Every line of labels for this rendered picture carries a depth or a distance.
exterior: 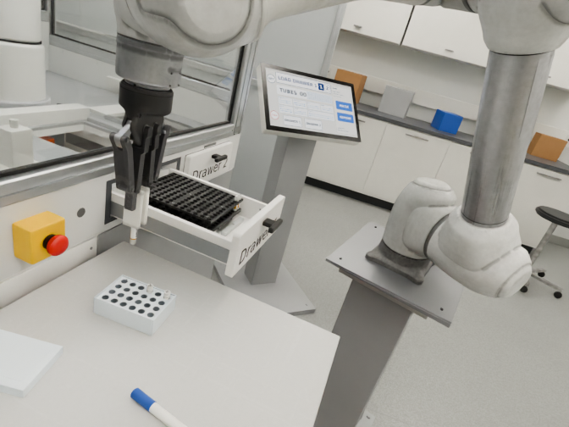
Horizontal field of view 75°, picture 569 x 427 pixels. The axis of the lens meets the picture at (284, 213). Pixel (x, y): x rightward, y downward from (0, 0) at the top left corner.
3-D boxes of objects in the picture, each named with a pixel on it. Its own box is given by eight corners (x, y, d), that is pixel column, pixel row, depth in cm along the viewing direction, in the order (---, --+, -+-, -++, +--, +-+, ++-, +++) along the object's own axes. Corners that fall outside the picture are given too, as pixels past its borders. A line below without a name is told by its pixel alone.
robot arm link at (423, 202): (406, 229, 124) (430, 169, 114) (450, 260, 110) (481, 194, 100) (370, 234, 115) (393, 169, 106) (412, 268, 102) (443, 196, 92)
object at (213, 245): (269, 225, 104) (274, 206, 102) (228, 266, 81) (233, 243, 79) (151, 179, 112) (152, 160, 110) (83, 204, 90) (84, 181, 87)
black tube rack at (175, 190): (239, 219, 102) (243, 198, 99) (206, 245, 86) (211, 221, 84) (170, 192, 107) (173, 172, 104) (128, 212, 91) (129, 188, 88)
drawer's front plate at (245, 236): (276, 230, 106) (285, 196, 101) (230, 279, 80) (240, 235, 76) (271, 228, 106) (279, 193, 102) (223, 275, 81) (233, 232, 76)
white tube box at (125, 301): (174, 309, 76) (176, 295, 74) (151, 335, 68) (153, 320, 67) (121, 289, 77) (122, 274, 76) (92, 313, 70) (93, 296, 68)
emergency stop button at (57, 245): (71, 252, 69) (71, 233, 68) (52, 261, 66) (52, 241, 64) (58, 246, 70) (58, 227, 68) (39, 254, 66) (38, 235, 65)
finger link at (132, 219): (144, 191, 60) (141, 192, 60) (140, 228, 63) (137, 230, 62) (128, 185, 61) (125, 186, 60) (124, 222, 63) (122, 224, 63)
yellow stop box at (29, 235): (69, 251, 72) (69, 219, 69) (35, 268, 65) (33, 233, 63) (48, 241, 73) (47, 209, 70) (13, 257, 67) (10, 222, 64)
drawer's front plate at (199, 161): (228, 169, 140) (234, 142, 136) (185, 190, 115) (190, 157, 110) (224, 168, 141) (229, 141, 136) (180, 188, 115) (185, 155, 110)
